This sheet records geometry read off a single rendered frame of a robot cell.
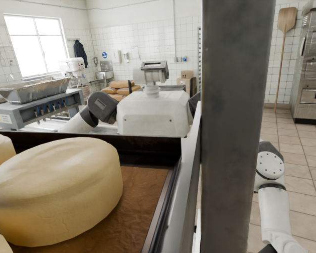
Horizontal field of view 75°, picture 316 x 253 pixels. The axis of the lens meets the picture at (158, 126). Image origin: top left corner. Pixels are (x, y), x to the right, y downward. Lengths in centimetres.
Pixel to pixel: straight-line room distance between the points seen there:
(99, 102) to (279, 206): 67
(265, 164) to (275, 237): 17
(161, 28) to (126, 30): 106
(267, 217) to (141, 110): 48
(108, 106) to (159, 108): 22
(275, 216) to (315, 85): 391
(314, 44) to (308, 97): 85
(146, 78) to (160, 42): 511
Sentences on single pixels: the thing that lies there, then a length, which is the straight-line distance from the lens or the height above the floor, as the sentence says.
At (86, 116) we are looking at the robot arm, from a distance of 87.
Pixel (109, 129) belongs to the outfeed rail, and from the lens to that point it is 192.
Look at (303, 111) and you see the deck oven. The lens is 453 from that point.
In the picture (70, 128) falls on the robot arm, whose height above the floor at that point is 127.
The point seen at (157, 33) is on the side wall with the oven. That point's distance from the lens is 588.
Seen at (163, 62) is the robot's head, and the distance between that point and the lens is 73.
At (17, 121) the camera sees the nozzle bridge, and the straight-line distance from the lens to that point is 191.
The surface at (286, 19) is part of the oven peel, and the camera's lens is 525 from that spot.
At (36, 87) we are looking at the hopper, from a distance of 203.
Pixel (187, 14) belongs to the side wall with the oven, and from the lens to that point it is 560.
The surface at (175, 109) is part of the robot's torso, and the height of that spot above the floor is 135.
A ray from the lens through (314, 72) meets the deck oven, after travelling 436.
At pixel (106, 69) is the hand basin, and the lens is 689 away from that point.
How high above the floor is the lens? 155
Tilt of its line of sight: 22 degrees down
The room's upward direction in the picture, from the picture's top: 4 degrees counter-clockwise
